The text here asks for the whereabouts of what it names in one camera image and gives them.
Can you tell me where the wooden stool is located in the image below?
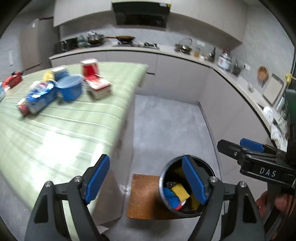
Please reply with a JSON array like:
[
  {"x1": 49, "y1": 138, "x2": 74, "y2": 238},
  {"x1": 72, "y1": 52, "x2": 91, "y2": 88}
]
[{"x1": 126, "y1": 174, "x2": 180, "y2": 220}]

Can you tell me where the white rice cooker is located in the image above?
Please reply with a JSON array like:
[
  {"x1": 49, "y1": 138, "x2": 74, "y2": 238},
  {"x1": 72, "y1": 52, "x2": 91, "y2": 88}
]
[{"x1": 217, "y1": 48, "x2": 231, "y2": 71}]

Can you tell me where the white plate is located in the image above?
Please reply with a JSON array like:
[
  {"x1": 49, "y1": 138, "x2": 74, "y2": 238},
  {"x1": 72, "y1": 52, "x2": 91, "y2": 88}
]
[{"x1": 263, "y1": 106, "x2": 274, "y2": 124}]

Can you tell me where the woven basket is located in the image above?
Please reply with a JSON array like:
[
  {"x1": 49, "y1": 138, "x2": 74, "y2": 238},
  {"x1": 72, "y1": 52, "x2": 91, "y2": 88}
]
[{"x1": 257, "y1": 66, "x2": 269, "y2": 82}]

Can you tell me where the gas stove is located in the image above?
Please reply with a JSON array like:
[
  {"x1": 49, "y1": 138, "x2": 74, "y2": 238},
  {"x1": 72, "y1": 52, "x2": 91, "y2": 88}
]
[{"x1": 113, "y1": 42, "x2": 159, "y2": 50}]

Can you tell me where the green plaid tablecloth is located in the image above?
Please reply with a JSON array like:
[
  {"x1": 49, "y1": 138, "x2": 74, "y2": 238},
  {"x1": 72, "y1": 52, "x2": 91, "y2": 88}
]
[{"x1": 1, "y1": 62, "x2": 147, "y2": 208}]

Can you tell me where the cutting board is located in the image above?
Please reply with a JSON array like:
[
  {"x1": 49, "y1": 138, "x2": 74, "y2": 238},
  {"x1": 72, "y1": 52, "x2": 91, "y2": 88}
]
[{"x1": 262, "y1": 74, "x2": 284, "y2": 106}]

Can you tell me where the dark glass bottle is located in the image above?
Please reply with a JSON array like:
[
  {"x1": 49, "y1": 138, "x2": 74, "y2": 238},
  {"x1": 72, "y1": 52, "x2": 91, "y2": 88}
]
[{"x1": 208, "y1": 47, "x2": 216, "y2": 63}]

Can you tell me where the black microwave oven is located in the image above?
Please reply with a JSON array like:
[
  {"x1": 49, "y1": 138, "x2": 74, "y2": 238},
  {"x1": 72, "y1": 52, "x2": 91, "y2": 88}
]
[{"x1": 54, "y1": 38, "x2": 78, "y2": 54}]

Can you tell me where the black lidded wok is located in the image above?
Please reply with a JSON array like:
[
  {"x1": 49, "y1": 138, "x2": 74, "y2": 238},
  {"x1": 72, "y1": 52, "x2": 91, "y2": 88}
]
[{"x1": 87, "y1": 33, "x2": 104, "y2": 45}]

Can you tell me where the black trash bucket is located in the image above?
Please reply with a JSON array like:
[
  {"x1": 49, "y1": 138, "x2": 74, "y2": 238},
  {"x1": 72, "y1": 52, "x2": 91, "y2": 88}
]
[{"x1": 159, "y1": 156, "x2": 204, "y2": 218}]

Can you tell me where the blue plastic bowl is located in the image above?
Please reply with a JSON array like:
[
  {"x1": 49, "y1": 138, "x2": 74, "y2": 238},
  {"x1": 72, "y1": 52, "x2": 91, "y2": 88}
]
[{"x1": 57, "y1": 74, "x2": 84, "y2": 101}]

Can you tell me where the steel kettle pot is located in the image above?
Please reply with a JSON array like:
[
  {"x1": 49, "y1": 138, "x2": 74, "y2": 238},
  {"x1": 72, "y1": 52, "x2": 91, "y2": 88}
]
[{"x1": 175, "y1": 38, "x2": 193, "y2": 55}]

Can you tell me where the red enamel pot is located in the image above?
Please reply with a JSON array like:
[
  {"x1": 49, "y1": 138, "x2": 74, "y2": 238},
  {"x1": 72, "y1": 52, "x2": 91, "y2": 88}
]
[{"x1": 2, "y1": 71, "x2": 23, "y2": 88}]

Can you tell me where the frying pan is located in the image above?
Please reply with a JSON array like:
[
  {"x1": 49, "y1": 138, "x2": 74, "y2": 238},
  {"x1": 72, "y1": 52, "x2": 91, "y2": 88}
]
[{"x1": 104, "y1": 36, "x2": 135, "y2": 44}]

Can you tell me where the refrigerator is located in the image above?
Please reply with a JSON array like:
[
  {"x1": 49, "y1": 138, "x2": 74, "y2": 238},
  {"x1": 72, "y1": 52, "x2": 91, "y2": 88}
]
[{"x1": 20, "y1": 17, "x2": 59, "y2": 74}]

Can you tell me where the black range hood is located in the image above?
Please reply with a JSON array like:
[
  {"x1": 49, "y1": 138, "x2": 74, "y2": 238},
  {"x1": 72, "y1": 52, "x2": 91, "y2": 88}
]
[{"x1": 112, "y1": 1, "x2": 171, "y2": 28}]

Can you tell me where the red paper cup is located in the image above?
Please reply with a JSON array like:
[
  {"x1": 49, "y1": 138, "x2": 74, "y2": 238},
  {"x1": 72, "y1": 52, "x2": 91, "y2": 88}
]
[{"x1": 80, "y1": 58, "x2": 99, "y2": 80}]

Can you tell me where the blue patterned paper cup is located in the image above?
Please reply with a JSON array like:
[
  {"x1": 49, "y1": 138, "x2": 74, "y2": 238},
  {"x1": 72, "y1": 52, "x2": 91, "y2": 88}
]
[{"x1": 51, "y1": 65, "x2": 69, "y2": 81}]

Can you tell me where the red white milk carton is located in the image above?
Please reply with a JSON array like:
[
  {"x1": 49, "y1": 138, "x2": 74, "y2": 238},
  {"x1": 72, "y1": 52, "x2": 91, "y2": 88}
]
[{"x1": 84, "y1": 74, "x2": 112, "y2": 100}]

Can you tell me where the yellow cloth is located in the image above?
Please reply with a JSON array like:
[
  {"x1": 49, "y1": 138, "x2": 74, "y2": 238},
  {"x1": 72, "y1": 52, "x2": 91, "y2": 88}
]
[{"x1": 43, "y1": 71, "x2": 55, "y2": 82}]

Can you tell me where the blue snack bag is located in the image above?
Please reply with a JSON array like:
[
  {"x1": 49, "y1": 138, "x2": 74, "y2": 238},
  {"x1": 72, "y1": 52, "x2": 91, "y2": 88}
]
[{"x1": 25, "y1": 81, "x2": 58, "y2": 114}]

